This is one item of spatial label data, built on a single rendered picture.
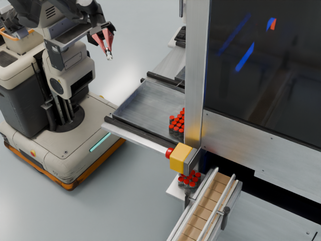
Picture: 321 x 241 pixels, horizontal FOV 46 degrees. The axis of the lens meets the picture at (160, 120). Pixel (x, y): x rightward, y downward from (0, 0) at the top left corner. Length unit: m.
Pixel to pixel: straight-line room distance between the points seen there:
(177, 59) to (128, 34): 1.88
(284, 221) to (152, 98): 0.74
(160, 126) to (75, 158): 0.88
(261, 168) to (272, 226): 0.31
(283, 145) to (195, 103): 0.29
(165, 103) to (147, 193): 0.90
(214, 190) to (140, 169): 1.27
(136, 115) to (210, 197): 0.52
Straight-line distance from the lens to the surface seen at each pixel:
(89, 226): 2.35
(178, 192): 1.36
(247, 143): 1.19
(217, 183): 1.33
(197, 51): 1.04
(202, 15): 0.98
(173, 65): 1.86
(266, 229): 1.52
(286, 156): 1.17
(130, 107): 1.65
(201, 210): 1.26
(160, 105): 1.65
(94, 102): 2.60
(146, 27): 3.82
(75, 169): 2.33
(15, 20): 1.72
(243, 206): 1.46
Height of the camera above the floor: 2.01
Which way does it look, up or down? 46 degrees down
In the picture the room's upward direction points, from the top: 3 degrees counter-clockwise
